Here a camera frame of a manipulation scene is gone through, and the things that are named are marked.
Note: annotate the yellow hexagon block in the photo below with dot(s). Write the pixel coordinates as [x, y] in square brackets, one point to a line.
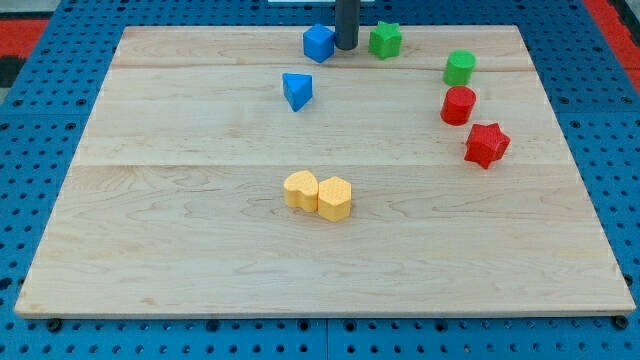
[334, 199]

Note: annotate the green star block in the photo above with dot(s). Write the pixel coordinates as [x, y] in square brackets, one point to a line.
[385, 40]

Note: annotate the yellow heart block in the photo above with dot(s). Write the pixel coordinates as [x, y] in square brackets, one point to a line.
[301, 190]

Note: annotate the light wooden board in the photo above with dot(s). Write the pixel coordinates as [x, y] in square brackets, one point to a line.
[173, 206]

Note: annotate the blue triangle block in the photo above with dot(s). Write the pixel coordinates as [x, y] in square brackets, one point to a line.
[297, 89]

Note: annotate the green cylinder block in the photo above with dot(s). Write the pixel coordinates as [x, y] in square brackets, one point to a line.
[459, 68]

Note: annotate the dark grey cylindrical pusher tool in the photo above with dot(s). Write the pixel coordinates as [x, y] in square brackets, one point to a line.
[347, 22]

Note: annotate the blue cube block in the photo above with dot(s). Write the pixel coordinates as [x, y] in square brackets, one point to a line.
[318, 43]

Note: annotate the red star block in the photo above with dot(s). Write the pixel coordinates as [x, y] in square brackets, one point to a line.
[486, 144]

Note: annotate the red cylinder block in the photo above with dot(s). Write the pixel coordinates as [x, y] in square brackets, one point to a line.
[458, 105]

